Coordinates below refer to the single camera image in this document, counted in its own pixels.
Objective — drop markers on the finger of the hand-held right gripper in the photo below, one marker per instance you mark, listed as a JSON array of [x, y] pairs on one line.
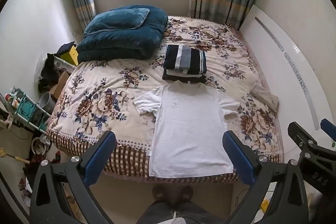
[[328, 128], [302, 136]]

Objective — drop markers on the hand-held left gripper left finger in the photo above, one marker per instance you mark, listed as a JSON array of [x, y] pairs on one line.
[[101, 158]]

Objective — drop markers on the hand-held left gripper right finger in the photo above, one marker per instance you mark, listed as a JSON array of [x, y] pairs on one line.
[[238, 158]]

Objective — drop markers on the white t-shirt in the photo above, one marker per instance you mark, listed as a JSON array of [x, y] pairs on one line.
[[190, 132]]

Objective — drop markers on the crumpled beige cloth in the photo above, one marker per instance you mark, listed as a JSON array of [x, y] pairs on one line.
[[265, 95]]

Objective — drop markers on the bed with floral bedspread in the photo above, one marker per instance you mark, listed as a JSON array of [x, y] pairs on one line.
[[110, 98]]

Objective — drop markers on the person's right shoe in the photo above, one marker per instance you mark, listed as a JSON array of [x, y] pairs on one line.
[[185, 193]]

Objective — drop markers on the person's shoe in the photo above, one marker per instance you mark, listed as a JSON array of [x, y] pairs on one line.
[[159, 192], [185, 193]]

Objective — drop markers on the person's left shoe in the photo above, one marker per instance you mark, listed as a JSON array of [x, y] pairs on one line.
[[159, 192]]

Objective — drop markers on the person's grey trouser legs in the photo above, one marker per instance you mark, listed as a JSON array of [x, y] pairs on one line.
[[183, 212]]

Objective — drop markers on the grey bucket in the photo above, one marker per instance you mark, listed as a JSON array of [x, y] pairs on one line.
[[47, 103]]

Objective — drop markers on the white headboard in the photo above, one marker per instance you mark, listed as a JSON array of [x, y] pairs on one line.
[[283, 61]]

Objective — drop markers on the cardboard box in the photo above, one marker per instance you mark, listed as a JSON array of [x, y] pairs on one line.
[[59, 86]]

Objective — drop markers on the teal storage rack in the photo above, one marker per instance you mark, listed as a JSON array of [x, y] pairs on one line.
[[26, 108]]

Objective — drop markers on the black cloth heap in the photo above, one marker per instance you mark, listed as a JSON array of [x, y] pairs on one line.
[[48, 74]]

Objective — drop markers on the white plastic basket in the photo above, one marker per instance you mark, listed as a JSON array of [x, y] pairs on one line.
[[63, 64]]

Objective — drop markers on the yellow box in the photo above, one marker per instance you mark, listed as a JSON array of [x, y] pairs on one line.
[[70, 56]]

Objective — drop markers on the dark cap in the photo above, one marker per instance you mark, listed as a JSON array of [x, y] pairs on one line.
[[66, 47]]

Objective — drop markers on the folded blue quilt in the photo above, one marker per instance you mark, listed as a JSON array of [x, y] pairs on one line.
[[123, 37]]

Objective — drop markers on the blue pillow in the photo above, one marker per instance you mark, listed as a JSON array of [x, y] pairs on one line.
[[118, 18]]

